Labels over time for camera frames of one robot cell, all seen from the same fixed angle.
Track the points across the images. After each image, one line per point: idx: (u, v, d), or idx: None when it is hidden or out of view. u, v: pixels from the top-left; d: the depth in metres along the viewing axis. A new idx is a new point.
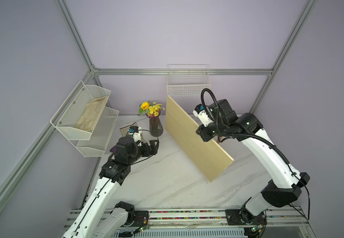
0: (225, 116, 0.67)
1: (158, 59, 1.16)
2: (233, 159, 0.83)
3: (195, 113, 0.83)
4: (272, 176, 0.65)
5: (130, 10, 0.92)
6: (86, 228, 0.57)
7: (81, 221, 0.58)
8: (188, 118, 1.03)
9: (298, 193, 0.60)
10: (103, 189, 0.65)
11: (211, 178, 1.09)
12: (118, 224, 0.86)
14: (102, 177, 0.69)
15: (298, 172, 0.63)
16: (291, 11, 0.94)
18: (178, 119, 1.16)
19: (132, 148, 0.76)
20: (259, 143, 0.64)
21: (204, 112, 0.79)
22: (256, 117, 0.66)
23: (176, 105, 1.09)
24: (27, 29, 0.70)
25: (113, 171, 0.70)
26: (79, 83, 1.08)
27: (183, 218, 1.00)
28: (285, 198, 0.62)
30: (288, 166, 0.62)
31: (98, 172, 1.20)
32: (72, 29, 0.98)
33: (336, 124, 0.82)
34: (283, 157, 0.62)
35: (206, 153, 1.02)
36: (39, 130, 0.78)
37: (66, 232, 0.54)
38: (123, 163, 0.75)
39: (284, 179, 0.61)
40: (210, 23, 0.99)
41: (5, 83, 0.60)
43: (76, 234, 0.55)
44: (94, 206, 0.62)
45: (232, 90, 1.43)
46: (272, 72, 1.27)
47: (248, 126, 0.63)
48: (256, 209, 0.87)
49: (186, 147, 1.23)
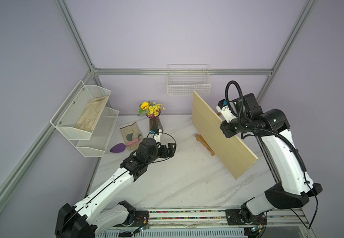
0: (250, 110, 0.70)
1: (158, 59, 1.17)
2: (257, 158, 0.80)
3: (218, 108, 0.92)
4: (283, 179, 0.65)
5: (130, 10, 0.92)
6: (95, 205, 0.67)
7: (93, 198, 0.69)
8: (213, 114, 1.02)
9: (305, 200, 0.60)
10: (119, 177, 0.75)
11: (238, 177, 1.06)
12: (115, 221, 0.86)
14: (122, 167, 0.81)
15: (312, 182, 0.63)
16: (290, 11, 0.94)
18: (204, 116, 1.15)
19: (152, 149, 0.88)
20: (281, 144, 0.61)
21: (227, 108, 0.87)
22: (284, 116, 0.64)
23: (202, 101, 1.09)
24: (27, 29, 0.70)
25: (132, 166, 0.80)
26: (79, 83, 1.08)
27: (183, 218, 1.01)
28: (289, 201, 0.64)
30: (304, 173, 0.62)
31: (98, 171, 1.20)
32: (72, 29, 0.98)
33: (336, 124, 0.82)
34: (302, 164, 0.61)
35: (232, 151, 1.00)
36: (39, 130, 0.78)
37: (79, 202, 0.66)
38: (141, 161, 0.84)
39: (296, 185, 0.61)
40: (210, 23, 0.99)
41: (4, 83, 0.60)
43: (86, 207, 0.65)
44: (107, 189, 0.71)
45: (232, 90, 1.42)
46: (272, 72, 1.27)
47: (274, 123, 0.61)
48: (256, 208, 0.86)
49: (213, 144, 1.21)
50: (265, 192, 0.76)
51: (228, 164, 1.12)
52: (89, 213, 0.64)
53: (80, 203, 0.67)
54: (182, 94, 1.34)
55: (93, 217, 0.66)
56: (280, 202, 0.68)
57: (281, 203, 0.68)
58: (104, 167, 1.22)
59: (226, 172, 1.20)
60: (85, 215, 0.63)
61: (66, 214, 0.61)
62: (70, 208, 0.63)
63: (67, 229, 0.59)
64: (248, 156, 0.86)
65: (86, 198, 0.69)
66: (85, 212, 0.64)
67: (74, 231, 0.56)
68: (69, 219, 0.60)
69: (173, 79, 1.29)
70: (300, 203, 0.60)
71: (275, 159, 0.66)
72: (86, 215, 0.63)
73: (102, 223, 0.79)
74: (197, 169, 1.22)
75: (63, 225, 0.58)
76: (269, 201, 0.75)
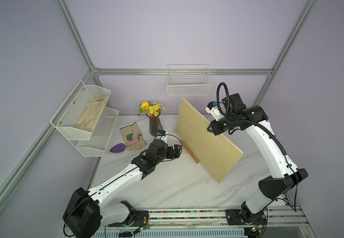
0: (235, 107, 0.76)
1: (158, 59, 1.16)
2: (242, 152, 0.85)
3: (207, 109, 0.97)
4: (268, 165, 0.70)
5: (131, 10, 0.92)
6: (107, 192, 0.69)
7: (105, 186, 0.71)
8: (200, 116, 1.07)
9: (289, 181, 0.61)
10: (131, 171, 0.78)
11: (221, 179, 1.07)
12: (117, 218, 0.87)
14: (133, 163, 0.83)
15: (295, 166, 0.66)
16: (291, 11, 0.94)
18: (192, 121, 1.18)
19: (161, 150, 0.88)
20: (260, 131, 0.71)
21: (216, 108, 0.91)
22: (261, 110, 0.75)
23: (191, 106, 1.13)
24: (27, 29, 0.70)
25: (142, 164, 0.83)
26: (79, 83, 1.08)
27: (183, 218, 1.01)
28: (277, 188, 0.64)
30: (285, 157, 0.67)
31: (98, 171, 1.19)
32: (73, 29, 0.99)
33: (336, 125, 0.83)
34: (281, 148, 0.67)
35: (217, 152, 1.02)
36: (39, 130, 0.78)
37: (91, 187, 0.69)
38: (150, 161, 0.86)
39: (278, 168, 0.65)
40: (210, 23, 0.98)
41: (5, 83, 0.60)
43: (98, 193, 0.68)
44: (119, 180, 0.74)
45: (231, 90, 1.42)
46: (272, 72, 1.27)
47: (253, 115, 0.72)
48: (254, 206, 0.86)
49: (197, 147, 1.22)
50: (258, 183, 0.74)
51: (210, 166, 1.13)
52: (102, 199, 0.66)
53: (92, 189, 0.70)
54: (182, 94, 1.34)
55: (104, 205, 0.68)
56: (270, 190, 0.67)
57: (272, 192, 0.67)
58: (104, 167, 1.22)
59: None
60: (97, 200, 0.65)
61: (79, 198, 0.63)
62: (82, 193, 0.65)
63: (76, 213, 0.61)
64: (234, 153, 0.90)
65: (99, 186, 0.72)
66: (97, 198, 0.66)
67: (86, 214, 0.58)
68: (80, 204, 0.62)
69: (173, 79, 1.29)
70: (283, 184, 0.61)
71: (258, 147, 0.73)
72: (98, 201, 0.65)
73: (108, 215, 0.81)
74: (197, 169, 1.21)
75: (74, 208, 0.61)
76: (263, 193, 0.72)
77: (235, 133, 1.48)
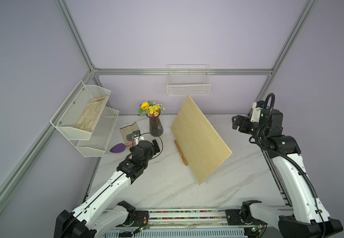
0: (270, 129, 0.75)
1: (158, 59, 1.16)
2: (231, 151, 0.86)
3: (254, 104, 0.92)
4: (295, 206, 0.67)
5: (130, 10, 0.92)
6: (94, 209, 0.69)
7: (91, 203, 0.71)
8: (200, 114, 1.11)
9: (314, 228, 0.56)
10: (117, 180, 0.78)
11: (201, 180, 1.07)
12: (116, 222, 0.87)
14: (118, 170, 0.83)
15: (326, 213, 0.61)
16: (290, 11, 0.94)
18: (190, 118, 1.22)
19: (147, 151, 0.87)
20: (290, 166, 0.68)
21: (258, 111, 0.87)
22: (294, 142, 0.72)
23: (195, 104, 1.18)
24: (26, 29, 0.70)
25: (128, 168, 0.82)
26: (79, 83, 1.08)
27: (183, 218, 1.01)
28: (298, 230, 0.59)
30: (315, 201, 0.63)
31: (98, 171, 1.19)
32: (73, 29, 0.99)
33: None
34: (311, 189, 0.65)
35: (206, 151, 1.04)
36: (39, 130, 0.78)
37: (77, 208, 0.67)
38: (137, 164, 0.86)
39: (305, 211, 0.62)
40: (209, 23, 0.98)
41: (5, 82, 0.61)
43: (85, 211, 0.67)
44: (105, 194, 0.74)
45: (231, 90, 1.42)
46: (272, 72, 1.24)
47: (283, 146, 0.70)
48: (258, 215, 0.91)
49: (188, 146, 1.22)
50: (279, 221, 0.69)
51: (196, 165, 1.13)
52: (88, 217, 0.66)
53: (78, 208, 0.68)
54: (182, 94, 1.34)
55: (92, 222, 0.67)
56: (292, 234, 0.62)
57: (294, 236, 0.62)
58: (104, 167, 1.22)
59: (226, 172, 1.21)
60: (85, 219, 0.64)
61: (65, 220, 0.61)
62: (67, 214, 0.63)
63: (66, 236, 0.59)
64: (222, 152, 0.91)
65: (84, 204, 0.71)
66: (84, 217, 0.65)
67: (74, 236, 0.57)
68: (68, 226, 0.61)
69: (173, 79, 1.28)
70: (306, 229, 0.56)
71: (286, 185, 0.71)
72: (86, 220, 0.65)
73: (103, 226, 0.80)
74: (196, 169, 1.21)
75: (63, 232, 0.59)
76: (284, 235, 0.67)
77: (235, 133, 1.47)
